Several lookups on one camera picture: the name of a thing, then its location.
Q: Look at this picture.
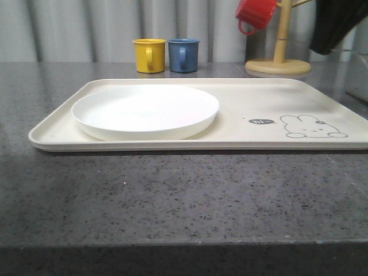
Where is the yellow enamel mug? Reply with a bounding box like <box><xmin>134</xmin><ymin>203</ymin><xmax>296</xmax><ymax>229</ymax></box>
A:
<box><xmin>133</xmin><ymin>39</ymin><xmax>166</xmax><ymax>74</ymax></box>

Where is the cream rabbit serving tray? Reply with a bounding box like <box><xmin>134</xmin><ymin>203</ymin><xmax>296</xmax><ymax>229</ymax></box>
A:
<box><xmin>29</xmin><ymin>78</ymin><xmax>367</xmax><ymax>152</ymax></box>

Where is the white round plate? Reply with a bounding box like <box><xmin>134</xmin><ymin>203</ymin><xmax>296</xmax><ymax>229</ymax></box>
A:
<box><xmin>71</xmin><ymin>85</ymin><xmax>220</xmax><ymax>141</ymax></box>

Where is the blue enamel mug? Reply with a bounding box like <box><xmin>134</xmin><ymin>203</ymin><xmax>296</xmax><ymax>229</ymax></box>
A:
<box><xmin>167</xmin><ymin>39</ymin><xmax>200</xmax><ymax>73</ymax></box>

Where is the wooden mug tree stand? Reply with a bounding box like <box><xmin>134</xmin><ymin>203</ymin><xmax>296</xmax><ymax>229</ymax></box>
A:
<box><xmin>245</xmin><ymin>0</ymin><xmax>311</xmax><ymax>75</ymax></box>

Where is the red enamel mug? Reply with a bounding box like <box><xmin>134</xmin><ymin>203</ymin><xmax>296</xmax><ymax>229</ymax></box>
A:
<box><xmin>235</xmin><ymin>0</ymin><xmax>278</xmax><ymax>35</ymax></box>

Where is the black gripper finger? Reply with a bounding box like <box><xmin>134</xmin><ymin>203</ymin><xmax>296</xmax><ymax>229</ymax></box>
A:
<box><xmin>309</xmin><ymin>0</ymin><xmax>367</xmax><ymax>55</ymax></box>

